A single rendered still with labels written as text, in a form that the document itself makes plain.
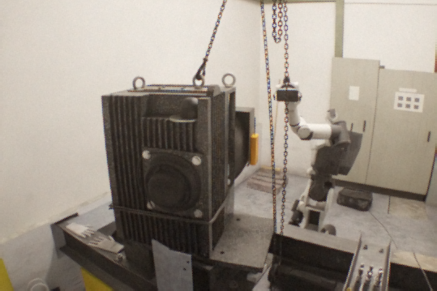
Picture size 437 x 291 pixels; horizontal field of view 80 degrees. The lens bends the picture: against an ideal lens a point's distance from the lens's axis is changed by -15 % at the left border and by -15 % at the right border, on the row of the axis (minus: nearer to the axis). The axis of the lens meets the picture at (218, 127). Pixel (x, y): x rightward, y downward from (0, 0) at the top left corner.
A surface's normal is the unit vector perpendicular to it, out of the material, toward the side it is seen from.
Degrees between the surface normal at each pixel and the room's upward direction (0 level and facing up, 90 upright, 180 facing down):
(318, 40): 90
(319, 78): 90
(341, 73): 90
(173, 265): 90
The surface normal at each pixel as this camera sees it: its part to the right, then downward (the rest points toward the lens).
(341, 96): -0.53, 0.21
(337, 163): -0.15, 0.10
